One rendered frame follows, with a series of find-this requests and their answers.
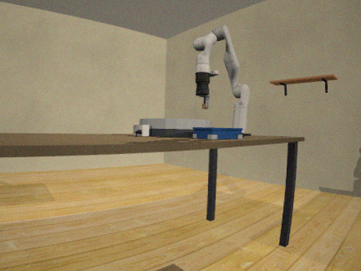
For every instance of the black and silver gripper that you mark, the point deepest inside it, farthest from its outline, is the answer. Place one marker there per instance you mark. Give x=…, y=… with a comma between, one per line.
x=203, y=75

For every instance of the blue crate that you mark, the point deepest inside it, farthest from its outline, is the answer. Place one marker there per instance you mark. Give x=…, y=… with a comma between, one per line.
x=217, y=133

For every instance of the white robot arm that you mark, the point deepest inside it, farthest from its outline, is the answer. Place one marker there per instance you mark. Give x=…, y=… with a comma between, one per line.
x=242, y=91

